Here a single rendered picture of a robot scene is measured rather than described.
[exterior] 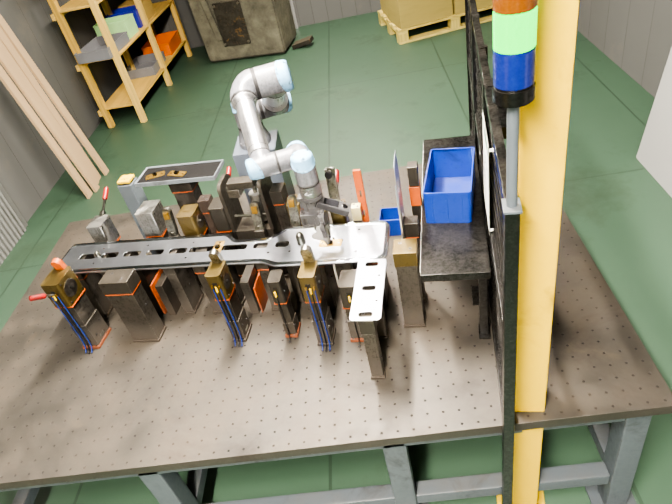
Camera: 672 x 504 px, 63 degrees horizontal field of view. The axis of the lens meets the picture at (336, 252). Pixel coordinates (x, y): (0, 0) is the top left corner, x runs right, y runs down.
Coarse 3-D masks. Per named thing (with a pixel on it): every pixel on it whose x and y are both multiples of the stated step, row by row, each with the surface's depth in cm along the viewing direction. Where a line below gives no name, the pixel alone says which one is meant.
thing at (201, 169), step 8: (152, 168) 243; (160, 168) 242; (168, 168) 240; (176, 168) 239; (184, 168) 237; (192, 168) 236; (200, 168) 235; (208, 168) 233; (216, 168) 232; (144, 176) 238; (160, 176) 236; (168, 176) 234; (176, 176) 233; (184, 176) 232; (192, 176) 230; (200, 176) 229
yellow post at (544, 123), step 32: (544, 0) 95; (576, 0) 94; (544, 32) 98; (576, 32) 98; (544, 64) 102; (544, 96) 106; (544, 128) 110; (544, 160) 114; (544, 192) 119; (544, 224) 124; (544, 256) 130; (544, 288) 136; (544, 320) 143; (544, 352) 151; (544, 384) 160
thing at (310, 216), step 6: (300, 198) 186; (318, 198) 184; (300, 204) 189; (306, 204) 187; (312, 204) 187; (300, 210) 189; (306, 210) 188; (312, 210) 188; (318, 210) 188; (324, 210) 189; (300, 216) 188; (306, 216) 188; (312, 216) 188; (318, 216) 188; (324, 216) 189; (306, 222) 190; (312, 222) 190; (318, 222) 189; (324, 222) 188
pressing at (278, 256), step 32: (352, 224) 210; (384, 224) 206; (64, 256) 231; (128, 256) 222; (160, 256) 217; (192, 256) 213; (224, 256) 209; (256, 256) 206; (288, 256) 202; (320, 256) 198; (352, 256) 195; (384, 256) 193
